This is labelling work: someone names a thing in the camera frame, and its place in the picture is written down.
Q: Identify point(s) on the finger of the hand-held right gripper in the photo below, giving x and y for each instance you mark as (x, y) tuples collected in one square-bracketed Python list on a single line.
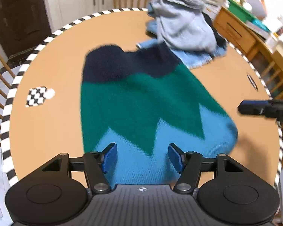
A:
[(252, 108)]

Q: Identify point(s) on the green plastic bin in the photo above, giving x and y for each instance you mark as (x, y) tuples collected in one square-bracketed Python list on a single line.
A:
[(240, 10)]

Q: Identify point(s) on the white wardrobe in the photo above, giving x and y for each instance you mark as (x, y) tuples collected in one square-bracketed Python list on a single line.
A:
[(77, 2)]

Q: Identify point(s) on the grey hoodie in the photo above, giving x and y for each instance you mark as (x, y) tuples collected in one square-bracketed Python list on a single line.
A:
[(181, 28)]

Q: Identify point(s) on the wooden sideboard with drawer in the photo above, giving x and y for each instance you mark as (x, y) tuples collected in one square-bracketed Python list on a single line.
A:
[(238, 33)]

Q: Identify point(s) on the dark navy garment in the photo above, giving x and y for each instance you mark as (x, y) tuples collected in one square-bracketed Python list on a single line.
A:
[(218, 37)]

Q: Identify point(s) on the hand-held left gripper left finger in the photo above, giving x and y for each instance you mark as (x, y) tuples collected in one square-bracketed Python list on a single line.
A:
[(109, 157)]

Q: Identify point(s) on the black oval table sticker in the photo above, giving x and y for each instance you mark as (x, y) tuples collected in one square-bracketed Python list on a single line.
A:
[(252, 81)]

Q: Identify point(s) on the pile of grey blue clothes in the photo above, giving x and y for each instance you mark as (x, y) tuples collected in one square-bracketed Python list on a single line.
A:
[(193, 57)]

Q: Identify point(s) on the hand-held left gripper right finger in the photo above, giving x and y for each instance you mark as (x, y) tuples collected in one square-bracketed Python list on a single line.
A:
[(175, 157)]

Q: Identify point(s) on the checkered marker tag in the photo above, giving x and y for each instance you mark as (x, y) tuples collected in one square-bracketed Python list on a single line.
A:
[(36, 96)]

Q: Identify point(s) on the dark brown door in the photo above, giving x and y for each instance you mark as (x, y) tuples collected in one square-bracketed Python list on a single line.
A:
[(18, 16)]

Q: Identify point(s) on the teal flat box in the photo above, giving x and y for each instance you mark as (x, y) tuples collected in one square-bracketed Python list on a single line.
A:
[(259, 26)]

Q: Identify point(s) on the zigzag knit button cardigan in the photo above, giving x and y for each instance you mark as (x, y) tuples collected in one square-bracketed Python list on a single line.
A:
[(136, 98)]

